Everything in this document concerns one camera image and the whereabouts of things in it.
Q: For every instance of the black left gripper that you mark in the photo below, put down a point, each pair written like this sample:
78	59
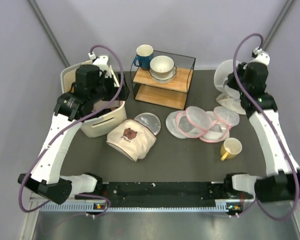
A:
113	95

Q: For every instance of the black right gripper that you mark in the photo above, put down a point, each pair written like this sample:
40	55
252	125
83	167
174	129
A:
230	82

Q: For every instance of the blue zipper white mesh bag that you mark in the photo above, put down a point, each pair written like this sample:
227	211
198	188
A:
221	78

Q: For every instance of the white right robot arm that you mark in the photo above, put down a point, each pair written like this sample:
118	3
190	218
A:
282	180

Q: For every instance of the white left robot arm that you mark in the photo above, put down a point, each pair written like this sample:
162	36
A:
44	177

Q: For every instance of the cream plastic laundry basket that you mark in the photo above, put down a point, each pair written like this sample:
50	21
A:
102	123

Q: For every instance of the beige trimmed cream mesh bag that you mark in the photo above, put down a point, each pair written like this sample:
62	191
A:
230	103

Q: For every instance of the bear print cream bag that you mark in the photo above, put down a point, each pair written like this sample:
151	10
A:
132	139

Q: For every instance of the pink trimmed mesh laundry bag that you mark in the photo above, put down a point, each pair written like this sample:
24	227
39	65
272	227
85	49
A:
208	126

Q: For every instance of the white scalloped plate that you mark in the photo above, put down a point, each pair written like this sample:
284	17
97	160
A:
165	78

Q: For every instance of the silver round insulated pad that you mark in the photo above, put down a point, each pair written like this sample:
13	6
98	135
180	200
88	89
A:
149	120

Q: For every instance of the blue ceramic mug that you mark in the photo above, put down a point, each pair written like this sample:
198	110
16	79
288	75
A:
144	55

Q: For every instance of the cream ceramic bowl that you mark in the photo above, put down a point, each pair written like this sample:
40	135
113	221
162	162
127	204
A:
162	64

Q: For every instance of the yellow ceramic mug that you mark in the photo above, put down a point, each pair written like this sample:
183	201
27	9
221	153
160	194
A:
230	148

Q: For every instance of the black wire wooden shelf rack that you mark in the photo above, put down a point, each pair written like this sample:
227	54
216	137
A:
169	89

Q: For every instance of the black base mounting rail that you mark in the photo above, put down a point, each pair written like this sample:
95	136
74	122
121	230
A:
167	194

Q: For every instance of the grey slotted cable duct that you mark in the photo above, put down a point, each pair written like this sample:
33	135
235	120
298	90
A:
220	207

